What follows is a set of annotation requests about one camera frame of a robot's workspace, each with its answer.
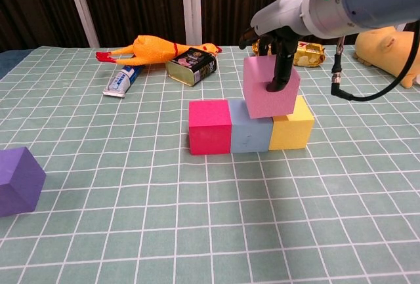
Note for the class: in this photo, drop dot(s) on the orange rubber chicken toy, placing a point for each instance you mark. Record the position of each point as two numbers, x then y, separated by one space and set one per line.
152 49

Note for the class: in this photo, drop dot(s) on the pink foam cube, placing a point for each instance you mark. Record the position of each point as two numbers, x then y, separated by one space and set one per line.
259 93

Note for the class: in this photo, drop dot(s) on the red foam cube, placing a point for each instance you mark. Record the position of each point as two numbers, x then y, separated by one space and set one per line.
210 130

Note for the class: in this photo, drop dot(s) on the gold biscuit packet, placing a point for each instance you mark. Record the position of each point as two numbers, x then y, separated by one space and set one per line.
311 55

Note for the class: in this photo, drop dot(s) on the yellow foam cube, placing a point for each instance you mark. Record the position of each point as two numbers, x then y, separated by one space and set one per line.
292 133

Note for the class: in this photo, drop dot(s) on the green checkered tablecloth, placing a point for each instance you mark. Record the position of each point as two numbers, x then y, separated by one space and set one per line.
210 231

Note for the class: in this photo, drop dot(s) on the dark blue table pad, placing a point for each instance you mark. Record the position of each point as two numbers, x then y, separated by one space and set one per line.
13 59

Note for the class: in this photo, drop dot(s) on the yellow plush animal toy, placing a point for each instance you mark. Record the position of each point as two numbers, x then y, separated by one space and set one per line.
377 51

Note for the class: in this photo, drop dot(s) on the purple foam cube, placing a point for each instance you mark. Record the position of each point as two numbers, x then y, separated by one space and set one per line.
18 182

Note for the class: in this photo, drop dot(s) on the blue foam cube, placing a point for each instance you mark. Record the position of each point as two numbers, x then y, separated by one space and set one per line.
251 136

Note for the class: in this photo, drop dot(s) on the black pleated curtain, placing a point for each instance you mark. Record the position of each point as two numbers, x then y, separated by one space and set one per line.
138 2

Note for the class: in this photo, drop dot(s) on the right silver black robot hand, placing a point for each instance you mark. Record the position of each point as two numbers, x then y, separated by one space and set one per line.
282 15

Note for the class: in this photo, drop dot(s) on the white blue toothpaste tube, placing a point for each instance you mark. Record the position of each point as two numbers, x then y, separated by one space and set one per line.
121 82

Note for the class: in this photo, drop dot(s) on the black rectangular tin can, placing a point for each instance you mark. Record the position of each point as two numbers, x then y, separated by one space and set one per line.
193 66

